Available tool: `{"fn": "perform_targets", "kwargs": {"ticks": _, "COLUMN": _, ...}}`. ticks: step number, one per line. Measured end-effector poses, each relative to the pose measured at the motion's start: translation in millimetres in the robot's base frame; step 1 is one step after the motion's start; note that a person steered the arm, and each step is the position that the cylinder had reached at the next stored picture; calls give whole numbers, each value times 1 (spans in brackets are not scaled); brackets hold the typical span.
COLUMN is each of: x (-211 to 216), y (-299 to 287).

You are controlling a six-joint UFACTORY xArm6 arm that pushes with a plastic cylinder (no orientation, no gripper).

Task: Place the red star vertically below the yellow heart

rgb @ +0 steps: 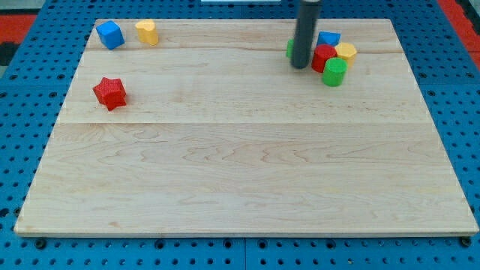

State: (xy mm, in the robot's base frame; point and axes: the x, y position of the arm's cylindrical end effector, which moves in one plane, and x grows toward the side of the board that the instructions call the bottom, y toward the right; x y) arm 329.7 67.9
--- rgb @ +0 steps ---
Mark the red star block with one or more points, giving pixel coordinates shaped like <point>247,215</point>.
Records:
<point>111,93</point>

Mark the yellow heart block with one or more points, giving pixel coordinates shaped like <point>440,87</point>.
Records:
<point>147,32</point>

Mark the light wooden board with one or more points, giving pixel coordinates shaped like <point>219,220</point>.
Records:
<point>222,137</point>

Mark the green block behind rod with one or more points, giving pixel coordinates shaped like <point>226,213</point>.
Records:
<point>289,48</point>

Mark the green cylinder block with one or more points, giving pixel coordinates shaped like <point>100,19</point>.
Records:
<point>334,71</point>

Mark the red cylinder block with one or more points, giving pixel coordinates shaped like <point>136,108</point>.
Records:
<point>321,55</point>

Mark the blue pentagon block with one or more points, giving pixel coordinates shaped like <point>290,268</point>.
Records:
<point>328,38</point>

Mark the yellow hexagon block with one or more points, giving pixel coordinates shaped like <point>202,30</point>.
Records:
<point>347,52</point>

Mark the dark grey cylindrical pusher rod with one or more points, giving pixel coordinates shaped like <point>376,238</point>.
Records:
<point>308,13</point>

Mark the blue cube block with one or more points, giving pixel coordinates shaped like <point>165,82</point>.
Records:
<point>110,35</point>

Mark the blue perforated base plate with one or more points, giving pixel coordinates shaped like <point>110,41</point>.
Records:
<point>35,83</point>

